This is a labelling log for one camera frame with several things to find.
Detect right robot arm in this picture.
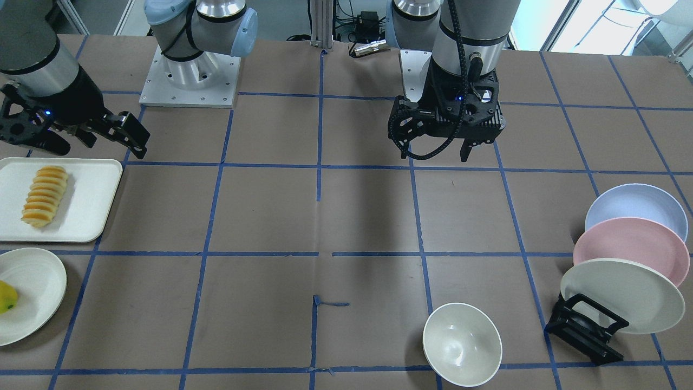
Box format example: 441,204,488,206
2,1,258,159

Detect pink plate in rack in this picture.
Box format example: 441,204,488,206
572,217,691,287

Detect black plate rack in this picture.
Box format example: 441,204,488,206
544,294,630,366

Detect white round plate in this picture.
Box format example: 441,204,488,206
1,248,67,346

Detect yellow lemon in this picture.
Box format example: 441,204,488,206
0,281,19,314

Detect white rectangular tray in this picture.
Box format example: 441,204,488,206
1,157,123,243

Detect silver cylinder connector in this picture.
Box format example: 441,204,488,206
349,40,390,59

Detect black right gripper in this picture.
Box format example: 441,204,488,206
1,68,151,160

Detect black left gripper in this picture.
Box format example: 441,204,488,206
388,62,505,163

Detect blue plate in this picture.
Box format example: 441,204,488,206
584,183,689,241

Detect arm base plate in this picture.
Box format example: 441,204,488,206
400,49,432,103
139,49,242,109

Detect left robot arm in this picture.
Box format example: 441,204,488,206
385,1,520,162

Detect cream plate in rack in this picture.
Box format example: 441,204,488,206
561,258,685,335

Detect white bowl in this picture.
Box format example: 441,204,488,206
422,303,504,387

